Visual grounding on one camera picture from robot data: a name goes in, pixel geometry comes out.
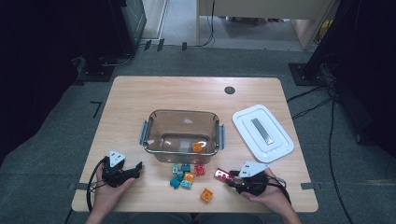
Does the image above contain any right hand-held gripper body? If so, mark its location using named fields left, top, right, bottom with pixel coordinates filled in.
left=237, top=161, right=269, bottom=197

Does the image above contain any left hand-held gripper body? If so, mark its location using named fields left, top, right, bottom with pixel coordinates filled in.
left=102, top=150, right=129, bottom=189

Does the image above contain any long red printed toy brick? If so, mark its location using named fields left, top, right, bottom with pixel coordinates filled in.
left=213, top=167, right=234, bottom=184

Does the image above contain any white box lid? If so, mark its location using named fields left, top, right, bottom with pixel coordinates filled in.
left=232, top=104, right=295, bottom=164

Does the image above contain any clear brown storage box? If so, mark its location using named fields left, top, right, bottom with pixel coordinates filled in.
left=138, top=109, right=226, bottom=165

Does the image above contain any person's left hand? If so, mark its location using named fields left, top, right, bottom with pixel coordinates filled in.
left=92, top=169, right=136, bottom=216

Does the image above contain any person's right hand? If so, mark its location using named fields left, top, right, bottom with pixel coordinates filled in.
left=242, top=169, right=292, bottom=216

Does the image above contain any angled black tape mark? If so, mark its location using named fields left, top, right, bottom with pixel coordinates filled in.
left=90, top=101, right=103, bottom=119

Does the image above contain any black stand base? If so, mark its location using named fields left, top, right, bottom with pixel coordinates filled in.
left=288, top=62, right=325, bottom=87
left=78, top=55, right=115, bottom=82

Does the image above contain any black curtain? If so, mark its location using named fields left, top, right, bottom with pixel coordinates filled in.
left=306, top=0, right=396, bottom=157
left=0, top=0, right=125, bottom=162

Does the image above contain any dark glass-fronted cabinet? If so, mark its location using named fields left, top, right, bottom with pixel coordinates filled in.
left=120, top=0, right=148, bottom=48

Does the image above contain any light wooden desk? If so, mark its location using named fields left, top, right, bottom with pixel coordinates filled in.
left=195, top=0, right=340, bottom=50

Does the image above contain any yellow object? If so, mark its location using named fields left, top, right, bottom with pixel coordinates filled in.
left=318, top=19, right=333, bottom=43

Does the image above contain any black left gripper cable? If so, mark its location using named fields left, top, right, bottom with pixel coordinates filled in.
left=86, top=157, right=110, bottom=213

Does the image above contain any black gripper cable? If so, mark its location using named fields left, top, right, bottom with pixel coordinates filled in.
left=86, top=157, right=110, bottom=213
left=267, top=175, right=292, bottom=204

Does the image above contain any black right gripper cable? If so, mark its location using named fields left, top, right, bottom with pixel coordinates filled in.
left=267, top=175, right=292, bottom=204

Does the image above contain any long black floor cable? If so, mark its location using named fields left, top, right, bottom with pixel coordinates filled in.
left=328, top=99, right=354, bottom=224

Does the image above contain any white floor cable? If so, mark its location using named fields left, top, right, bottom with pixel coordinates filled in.
left=101, top=54, right=134, bottom=68

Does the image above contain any black hanging cable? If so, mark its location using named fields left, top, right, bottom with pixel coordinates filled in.
left=199, top=0, right=217, bottom=48

